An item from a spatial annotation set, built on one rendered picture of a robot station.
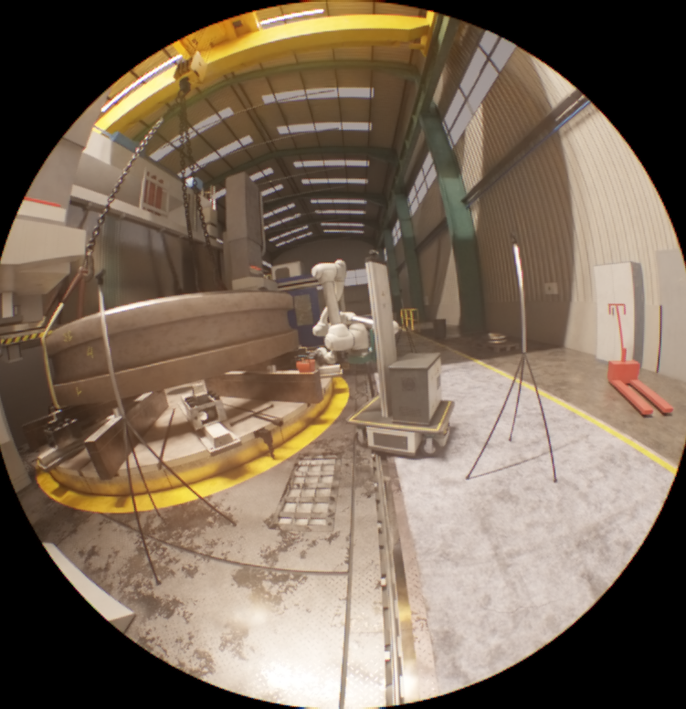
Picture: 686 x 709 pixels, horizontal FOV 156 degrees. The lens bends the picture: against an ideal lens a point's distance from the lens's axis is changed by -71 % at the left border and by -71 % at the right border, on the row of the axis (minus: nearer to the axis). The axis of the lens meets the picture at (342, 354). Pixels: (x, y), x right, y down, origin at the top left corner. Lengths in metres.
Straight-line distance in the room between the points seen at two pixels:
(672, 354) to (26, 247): 8.12
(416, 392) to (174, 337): 2.47
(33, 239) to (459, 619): 3.66
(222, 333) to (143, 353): 0.96
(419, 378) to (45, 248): 3.43
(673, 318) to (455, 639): 5.40
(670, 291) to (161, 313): 7.32
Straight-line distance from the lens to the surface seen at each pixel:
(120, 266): 5.65
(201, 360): 2.81
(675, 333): 5.70
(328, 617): 1.44
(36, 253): 2.70
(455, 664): 1.37
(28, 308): 3.59
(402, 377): 2.08
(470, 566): 1.58
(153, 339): 2.92
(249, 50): 11.62
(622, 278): 5.64
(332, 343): 2.00
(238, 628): 1.54
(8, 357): 4.44
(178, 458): 2.49
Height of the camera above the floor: 1.33
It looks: 9 degrees down
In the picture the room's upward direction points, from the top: 7 degrees counter-clockwise
